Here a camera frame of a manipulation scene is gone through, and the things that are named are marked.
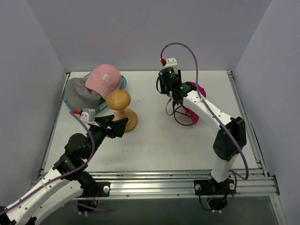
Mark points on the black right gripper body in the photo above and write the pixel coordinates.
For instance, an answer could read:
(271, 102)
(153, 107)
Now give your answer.
(167, 78)

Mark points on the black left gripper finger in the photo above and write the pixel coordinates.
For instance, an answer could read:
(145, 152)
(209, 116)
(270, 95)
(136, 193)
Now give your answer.
(118, 127)
(104, 121)

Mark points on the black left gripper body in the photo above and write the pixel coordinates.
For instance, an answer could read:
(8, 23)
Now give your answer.
(108, 127)

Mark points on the light pink baseball cap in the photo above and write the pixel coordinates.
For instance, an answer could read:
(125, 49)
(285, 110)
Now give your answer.
(104, 80)

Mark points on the magenta baseball cap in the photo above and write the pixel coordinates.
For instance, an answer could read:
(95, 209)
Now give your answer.
(192, 109)

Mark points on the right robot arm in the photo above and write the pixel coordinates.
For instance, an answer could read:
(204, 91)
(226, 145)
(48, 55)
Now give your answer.
(230, 132)

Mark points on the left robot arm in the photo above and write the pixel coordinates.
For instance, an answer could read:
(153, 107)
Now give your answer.
(68, 177)

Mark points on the wooden mushroom hat stand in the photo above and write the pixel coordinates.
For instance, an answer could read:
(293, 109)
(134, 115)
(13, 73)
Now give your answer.
(119, 100)

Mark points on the grey bucket hat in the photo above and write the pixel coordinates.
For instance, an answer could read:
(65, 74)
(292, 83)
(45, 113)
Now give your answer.
(79, 96)

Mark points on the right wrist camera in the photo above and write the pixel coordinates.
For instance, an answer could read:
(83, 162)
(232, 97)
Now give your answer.
(169, 62)

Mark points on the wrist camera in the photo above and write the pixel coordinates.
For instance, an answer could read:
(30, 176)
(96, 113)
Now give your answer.
(88, 115)
(169, 62)

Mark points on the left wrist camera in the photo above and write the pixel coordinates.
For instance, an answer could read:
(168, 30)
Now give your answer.
(88, 115)

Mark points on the black wire hat stand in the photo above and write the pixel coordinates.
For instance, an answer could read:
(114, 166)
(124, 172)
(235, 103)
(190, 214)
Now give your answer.
(184, 116)

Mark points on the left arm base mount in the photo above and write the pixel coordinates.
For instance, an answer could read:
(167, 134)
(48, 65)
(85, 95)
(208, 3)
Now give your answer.
(97, 189)

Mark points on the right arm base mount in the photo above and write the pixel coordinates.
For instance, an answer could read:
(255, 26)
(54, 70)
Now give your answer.
(211, 187)

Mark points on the aluminium frame rail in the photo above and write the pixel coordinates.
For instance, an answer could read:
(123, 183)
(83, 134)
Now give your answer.
(178, 184)

